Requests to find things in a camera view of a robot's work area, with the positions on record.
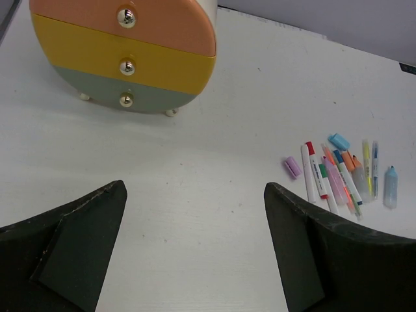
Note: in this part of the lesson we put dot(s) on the orange highlighter cap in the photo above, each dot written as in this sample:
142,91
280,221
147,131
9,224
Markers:
348,160

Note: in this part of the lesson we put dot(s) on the orange top drawer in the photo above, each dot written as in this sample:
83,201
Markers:
144,21

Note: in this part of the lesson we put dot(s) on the purple highlighter body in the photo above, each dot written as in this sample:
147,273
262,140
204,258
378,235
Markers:
336,182

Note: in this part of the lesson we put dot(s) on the yellow drawer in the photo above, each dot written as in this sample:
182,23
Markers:
107,55

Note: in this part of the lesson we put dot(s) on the thin orange highlighter pen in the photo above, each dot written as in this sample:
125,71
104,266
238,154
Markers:
352,204

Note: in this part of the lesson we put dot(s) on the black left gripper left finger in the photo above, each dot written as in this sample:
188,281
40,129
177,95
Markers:
58,260

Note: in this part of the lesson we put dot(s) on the dark table corner label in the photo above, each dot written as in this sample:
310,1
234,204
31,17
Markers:
408,68

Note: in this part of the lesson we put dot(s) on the cream round drawer cabinet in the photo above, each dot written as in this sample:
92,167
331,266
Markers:
205,19

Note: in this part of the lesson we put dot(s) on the grey-green bottom drawer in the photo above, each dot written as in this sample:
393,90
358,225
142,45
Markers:
119,94

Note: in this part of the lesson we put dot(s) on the purple highlighter cap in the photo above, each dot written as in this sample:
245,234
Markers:
292,167

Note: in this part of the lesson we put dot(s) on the light blue highlighter cap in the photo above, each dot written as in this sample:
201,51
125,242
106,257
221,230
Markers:
339,142

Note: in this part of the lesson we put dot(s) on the light blue highlighter body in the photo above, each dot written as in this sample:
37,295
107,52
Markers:
390,188

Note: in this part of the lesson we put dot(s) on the white marker green cap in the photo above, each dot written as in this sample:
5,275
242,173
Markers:
330,197

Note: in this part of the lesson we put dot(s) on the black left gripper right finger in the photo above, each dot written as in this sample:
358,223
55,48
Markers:
328,263

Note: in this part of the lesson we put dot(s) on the thin yellow highlighter pen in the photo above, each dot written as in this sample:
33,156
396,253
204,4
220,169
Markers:
367,165

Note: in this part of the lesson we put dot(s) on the white marker red cap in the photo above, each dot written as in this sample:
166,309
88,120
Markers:
316,171

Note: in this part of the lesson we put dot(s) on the thin blue highlighter pen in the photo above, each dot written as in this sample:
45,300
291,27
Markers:
375,157

